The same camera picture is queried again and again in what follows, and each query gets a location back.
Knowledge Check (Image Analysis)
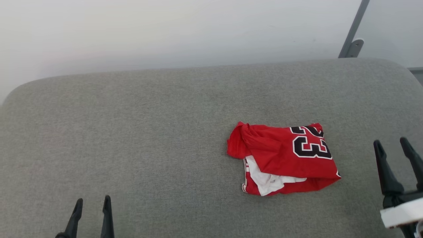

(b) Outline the grey metal post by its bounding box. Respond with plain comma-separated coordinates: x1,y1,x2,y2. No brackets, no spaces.
338,0,370,59

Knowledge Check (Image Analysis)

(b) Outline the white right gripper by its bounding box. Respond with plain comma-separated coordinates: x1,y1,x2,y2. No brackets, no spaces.
373,137,423,229

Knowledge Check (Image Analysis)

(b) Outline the red white basketball jersey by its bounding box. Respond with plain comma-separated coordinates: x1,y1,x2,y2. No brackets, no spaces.
226,121,342,197

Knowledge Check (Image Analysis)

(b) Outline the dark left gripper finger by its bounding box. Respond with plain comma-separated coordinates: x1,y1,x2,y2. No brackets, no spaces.
55,198,84,238
100,195,115,238

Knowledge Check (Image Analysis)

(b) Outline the grey metal post bracket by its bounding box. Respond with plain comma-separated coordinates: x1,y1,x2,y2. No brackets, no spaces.
345,39,365,59

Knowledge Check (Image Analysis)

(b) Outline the grey fabric sofa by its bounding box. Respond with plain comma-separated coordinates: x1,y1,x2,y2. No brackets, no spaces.
0,58,423,238

